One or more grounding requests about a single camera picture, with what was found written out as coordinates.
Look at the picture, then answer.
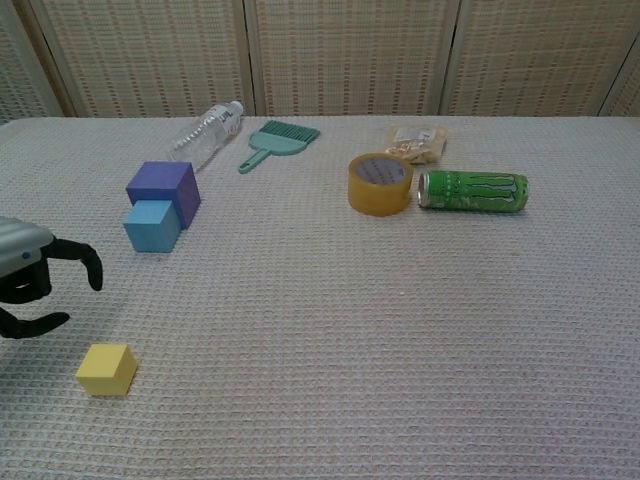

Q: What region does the woven folding screen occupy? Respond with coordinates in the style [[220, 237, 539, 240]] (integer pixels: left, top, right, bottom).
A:
[[0, 0, 640, 126]]

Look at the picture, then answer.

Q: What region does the teal hand brush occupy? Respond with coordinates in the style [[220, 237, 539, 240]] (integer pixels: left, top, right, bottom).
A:
[[237, 119, 322, 176]]

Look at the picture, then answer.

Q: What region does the large purple cube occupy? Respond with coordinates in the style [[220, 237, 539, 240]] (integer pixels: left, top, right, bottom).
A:
[[125, 160, 202, 230]]

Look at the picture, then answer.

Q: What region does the yellow packing tape roll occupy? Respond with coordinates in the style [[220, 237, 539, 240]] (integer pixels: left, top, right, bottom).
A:
[[347, 152, 416, 218]]

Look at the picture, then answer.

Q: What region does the small yellow cube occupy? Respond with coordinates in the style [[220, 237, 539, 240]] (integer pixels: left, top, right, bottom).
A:
[[75, 343, 139, 398]]

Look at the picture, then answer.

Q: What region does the beige woven tablecloth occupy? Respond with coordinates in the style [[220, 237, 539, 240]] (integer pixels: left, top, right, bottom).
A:
[[0, 115, 640, 480]]

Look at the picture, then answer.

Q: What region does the light blue cube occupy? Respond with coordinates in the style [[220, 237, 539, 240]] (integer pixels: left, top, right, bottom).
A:
[[122, 199, 182, 253]]

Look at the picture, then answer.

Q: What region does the clear snack packet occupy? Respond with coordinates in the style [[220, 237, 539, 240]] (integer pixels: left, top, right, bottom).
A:
[[384, 124, 449, 166]]

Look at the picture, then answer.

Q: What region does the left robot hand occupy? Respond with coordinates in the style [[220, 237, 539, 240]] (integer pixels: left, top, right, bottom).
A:
[[0, 216, 104, 340]]

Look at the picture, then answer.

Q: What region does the green energy drink can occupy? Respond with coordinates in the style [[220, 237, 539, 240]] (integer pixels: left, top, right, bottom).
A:
[[416, 169, 530, 213]]

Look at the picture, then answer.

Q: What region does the clear plastic water bottle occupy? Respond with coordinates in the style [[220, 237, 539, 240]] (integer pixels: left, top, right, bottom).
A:
[[168, 100, 245, 174]]

